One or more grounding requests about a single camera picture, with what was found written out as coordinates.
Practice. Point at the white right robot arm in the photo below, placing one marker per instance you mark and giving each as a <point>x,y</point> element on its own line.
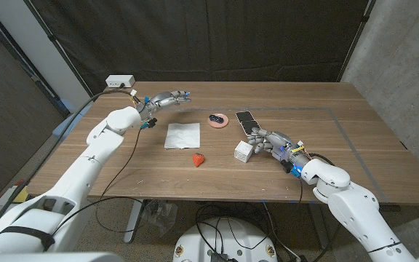
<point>355,214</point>

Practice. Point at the light blue bin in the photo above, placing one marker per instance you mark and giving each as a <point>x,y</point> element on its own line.
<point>57,130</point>

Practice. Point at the black finned electronics box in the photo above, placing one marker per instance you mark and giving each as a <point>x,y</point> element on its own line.
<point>219,257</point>

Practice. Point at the pink round dish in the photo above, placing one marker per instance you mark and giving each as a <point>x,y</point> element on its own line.
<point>222,123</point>

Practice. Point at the clear plastic bag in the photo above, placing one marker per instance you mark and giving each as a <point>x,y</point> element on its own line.
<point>160,216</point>

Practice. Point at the white table leg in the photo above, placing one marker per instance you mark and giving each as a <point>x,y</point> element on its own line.
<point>132,225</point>

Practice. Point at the red strawberry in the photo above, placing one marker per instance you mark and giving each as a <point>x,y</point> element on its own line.
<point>198,160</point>

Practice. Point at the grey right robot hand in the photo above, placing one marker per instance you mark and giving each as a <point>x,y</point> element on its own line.
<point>276,142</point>

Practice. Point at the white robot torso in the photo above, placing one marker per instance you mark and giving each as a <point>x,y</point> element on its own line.
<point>49,257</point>

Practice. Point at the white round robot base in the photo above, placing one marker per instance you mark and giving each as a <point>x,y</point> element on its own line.
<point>231,236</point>

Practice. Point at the white cube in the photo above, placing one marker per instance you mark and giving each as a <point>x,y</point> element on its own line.
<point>243,152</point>

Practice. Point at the black backdrop curtain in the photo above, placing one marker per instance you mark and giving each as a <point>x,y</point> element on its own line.
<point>202,36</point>

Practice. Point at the white cloth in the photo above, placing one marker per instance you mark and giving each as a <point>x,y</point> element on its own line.
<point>182,135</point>

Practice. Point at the black backdrop stand pole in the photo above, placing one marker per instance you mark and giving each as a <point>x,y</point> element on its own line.
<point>358,36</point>
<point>55,43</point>

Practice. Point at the white power strip box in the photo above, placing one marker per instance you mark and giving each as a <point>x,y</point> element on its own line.
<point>118,81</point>

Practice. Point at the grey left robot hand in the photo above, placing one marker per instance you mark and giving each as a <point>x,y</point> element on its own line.
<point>166,99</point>

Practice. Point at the yellow black floor pad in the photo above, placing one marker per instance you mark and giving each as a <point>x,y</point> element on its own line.
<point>22,194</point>

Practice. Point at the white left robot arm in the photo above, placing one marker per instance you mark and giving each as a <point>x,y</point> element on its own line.
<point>100,142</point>

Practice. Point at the grey table leg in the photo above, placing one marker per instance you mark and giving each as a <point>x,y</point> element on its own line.
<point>320,229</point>

